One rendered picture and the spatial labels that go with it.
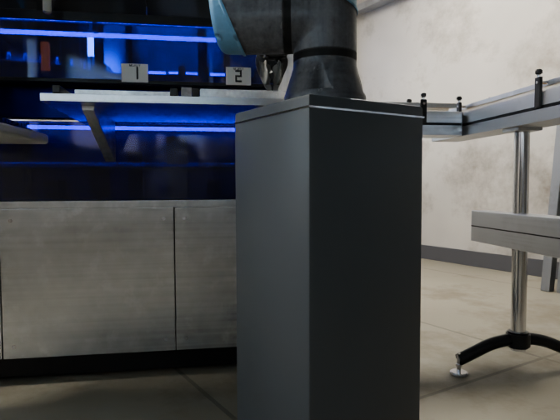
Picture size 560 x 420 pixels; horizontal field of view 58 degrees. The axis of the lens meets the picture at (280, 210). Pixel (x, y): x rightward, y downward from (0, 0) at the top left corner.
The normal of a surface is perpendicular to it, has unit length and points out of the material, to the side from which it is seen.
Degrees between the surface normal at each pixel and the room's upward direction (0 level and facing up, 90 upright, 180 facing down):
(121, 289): 90
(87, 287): 90
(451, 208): 90
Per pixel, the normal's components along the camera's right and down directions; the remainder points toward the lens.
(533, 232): -0.99, 0.01
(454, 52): -0.85, 0.03
